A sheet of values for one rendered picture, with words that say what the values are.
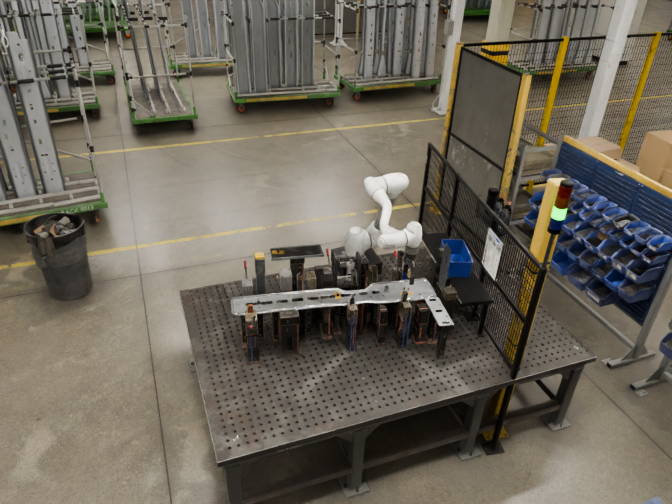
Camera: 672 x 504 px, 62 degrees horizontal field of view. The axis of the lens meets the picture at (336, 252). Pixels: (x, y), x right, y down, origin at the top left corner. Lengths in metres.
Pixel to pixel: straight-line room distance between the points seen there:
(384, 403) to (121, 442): 1.92
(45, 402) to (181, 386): 0.99
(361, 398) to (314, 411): 0.30
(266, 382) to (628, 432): 2.72
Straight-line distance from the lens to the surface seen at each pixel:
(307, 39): 10.58
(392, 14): 11.56
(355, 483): 3.91
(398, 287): 3.88
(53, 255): 5.44
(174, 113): 9.43
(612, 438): 4.73
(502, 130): 5.72
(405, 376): 3.67
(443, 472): 4.12
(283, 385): 3.57
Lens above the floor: 3.27
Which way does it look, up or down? 33 degrees down
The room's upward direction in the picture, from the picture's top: 2 degrees clockwise
